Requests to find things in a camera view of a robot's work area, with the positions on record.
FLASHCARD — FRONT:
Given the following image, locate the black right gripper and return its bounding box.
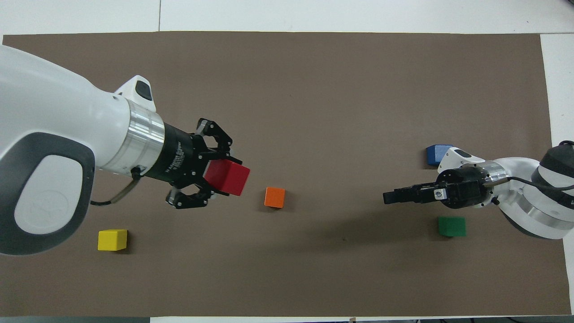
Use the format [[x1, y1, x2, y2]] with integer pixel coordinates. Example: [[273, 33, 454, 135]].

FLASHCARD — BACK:
[[382, 163, 488, 210]]

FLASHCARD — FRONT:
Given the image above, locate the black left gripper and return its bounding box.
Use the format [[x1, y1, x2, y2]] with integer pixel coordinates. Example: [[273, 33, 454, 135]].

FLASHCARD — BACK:
[[145, 118, 243, 210]]

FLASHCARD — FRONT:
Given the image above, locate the red wooden block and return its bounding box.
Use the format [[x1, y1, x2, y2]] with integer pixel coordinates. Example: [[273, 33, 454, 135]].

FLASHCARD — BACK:
[[204, 159, 251, 197]]

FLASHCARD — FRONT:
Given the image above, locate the blue wooden block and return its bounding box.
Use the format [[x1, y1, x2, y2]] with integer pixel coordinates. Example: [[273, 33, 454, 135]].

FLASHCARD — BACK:
[[426, 144, 454, 168]]

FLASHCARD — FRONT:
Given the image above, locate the green wooden block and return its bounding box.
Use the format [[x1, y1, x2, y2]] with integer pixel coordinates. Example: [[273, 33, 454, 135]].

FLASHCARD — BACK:
[[438, 216, 467, 238]]

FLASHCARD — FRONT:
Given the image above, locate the orange wooden block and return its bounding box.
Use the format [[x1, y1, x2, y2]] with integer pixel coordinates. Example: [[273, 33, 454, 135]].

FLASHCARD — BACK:
[[264, 187, 286, 209]]

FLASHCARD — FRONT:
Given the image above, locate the yellow wooden block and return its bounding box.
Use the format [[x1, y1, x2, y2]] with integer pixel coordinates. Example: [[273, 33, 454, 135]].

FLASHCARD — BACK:
[[97, 229, 128, 252]]

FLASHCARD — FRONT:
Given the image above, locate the brown paper mat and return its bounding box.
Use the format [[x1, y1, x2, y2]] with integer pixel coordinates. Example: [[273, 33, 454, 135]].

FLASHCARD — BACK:
[[0, 31, 573, 319]]

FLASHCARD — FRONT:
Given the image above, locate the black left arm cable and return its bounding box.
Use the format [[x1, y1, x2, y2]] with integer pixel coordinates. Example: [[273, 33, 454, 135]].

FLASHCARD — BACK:
[[90, 167, 143, 207]]

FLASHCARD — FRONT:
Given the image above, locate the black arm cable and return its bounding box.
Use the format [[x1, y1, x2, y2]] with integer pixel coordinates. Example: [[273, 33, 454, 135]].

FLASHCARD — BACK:
[[90, 167, 143, 207], [482, 176, 574, 192]]

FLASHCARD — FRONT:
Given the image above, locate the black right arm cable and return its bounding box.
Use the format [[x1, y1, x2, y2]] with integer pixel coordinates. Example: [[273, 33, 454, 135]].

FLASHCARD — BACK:
[[482, 176, 574, 192]]

